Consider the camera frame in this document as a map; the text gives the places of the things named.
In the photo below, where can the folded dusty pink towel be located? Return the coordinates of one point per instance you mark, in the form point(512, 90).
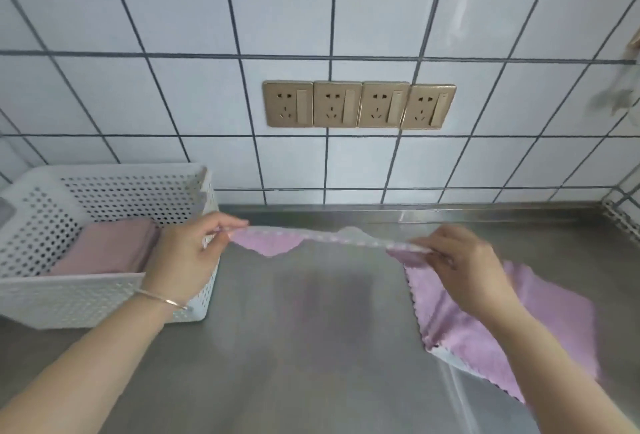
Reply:
point(105, 248)

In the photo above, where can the person's right hand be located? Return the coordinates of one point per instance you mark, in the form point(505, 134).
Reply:
point(470, 273)

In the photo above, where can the person's left forearm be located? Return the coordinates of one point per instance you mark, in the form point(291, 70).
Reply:
point(90, 368)

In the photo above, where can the person's left hand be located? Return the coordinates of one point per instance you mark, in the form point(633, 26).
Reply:
point(175, 263)

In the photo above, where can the gold wall socket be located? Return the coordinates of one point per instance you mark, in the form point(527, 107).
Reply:
point(382, 104)
point(336, 103)
point(428, 107)
point(287, 103)

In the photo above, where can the person's right forearm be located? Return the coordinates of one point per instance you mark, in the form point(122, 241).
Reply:
point(555, 368)

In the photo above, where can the pink microfibre cloth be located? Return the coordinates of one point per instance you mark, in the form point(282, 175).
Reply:
point(270, 243)
point(550, 328)

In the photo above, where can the white perforated plastic basket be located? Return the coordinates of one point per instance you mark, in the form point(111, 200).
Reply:
point(100, 293)

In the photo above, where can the person's right thumb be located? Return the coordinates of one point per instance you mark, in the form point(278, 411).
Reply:
point(439, 258)

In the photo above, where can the person's left thumb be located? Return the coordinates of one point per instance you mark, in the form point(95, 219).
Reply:
point(217, 242)

